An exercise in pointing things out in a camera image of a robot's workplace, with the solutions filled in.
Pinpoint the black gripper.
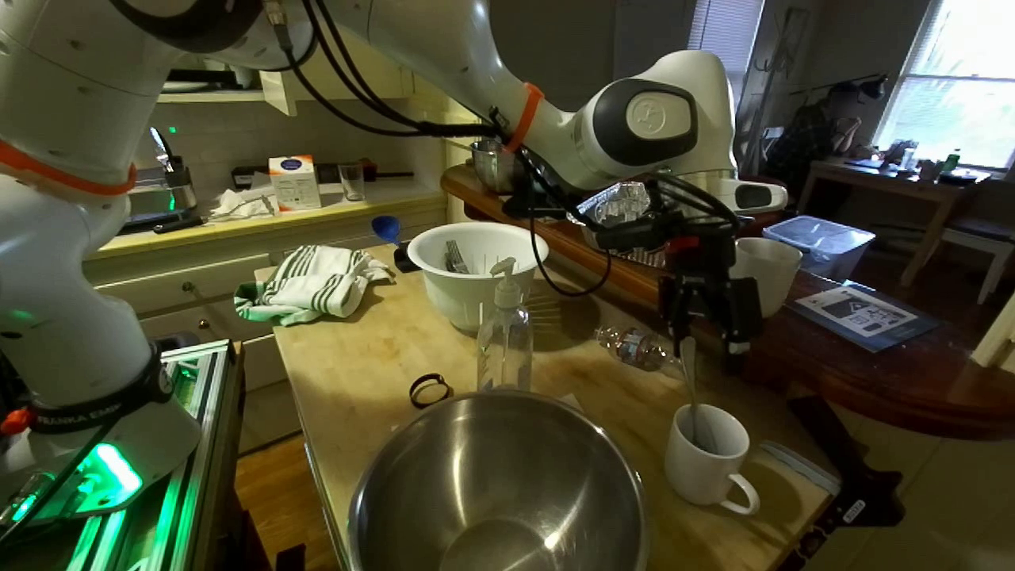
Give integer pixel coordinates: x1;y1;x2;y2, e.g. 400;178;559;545
659;246;766;359

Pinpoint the small white mug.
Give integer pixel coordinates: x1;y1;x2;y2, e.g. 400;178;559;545
663;399;766;521

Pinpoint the crumpled clear plastic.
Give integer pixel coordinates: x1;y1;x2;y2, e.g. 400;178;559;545
598;322;685;376

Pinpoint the clear plastic lidded container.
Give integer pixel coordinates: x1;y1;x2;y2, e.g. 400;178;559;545
760;212;879;283

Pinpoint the blue printed booklet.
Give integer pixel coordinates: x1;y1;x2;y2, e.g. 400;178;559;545
790;281;939;359

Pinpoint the dark wooden counter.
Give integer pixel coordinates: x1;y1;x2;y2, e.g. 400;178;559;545
442;163;1015;441

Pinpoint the dark figure by window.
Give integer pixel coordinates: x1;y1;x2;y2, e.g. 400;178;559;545
760;73;890;202

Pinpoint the clear pump bottle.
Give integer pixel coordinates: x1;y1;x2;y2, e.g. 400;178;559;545
473;257;536;398

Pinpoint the wooden desk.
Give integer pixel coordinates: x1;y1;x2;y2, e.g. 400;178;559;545
796;157;993;290

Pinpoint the white ceramic bowl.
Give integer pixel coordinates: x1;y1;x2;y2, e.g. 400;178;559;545
406;220;553;336

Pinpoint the wooden chair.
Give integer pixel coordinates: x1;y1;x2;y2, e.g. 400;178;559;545
939;178;1015;311

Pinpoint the narrow window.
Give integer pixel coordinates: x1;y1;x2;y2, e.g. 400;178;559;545
685;0;767;100

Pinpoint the bright large window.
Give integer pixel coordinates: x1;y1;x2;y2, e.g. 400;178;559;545
874;0;1015;171

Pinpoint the steel mixing bowl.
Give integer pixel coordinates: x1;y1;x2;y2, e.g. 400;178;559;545
346;392;649;571

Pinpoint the blue ball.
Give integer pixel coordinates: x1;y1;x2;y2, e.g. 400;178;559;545
371;212;406;249

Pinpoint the white green striped towel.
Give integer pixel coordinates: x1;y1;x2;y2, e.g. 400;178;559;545
232;243;397;329

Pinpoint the white box with orange print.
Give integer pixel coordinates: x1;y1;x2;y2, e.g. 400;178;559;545
268;152;325;215

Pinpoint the white paper pile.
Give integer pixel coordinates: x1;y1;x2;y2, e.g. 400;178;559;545
210;182;278;224

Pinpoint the cream cabinet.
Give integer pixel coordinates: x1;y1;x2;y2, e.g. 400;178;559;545
89;195;449;353

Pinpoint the black metal desk device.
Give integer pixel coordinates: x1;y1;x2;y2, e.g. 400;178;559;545
116;125;210;234

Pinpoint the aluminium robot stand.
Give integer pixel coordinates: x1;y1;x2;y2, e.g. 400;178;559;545
0;336;249;571

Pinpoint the black clamp mount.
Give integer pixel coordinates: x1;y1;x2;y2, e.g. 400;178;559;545
788;393;908;533

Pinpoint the black rubber ring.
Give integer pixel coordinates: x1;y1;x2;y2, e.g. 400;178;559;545
406;372;456;414

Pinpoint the cream wall shelf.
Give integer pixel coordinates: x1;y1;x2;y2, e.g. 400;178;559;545
157;66;303;122

